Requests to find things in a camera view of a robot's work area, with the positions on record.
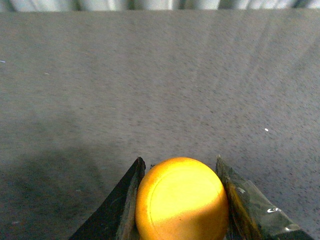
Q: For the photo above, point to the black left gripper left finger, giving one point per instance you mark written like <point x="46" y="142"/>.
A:
<point x="115" y="218"/>

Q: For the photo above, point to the white pleated curtain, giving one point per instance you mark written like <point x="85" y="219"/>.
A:
<point x="153" y="5"/>

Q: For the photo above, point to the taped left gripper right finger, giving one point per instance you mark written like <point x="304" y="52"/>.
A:
<point x="251" y="215"/>

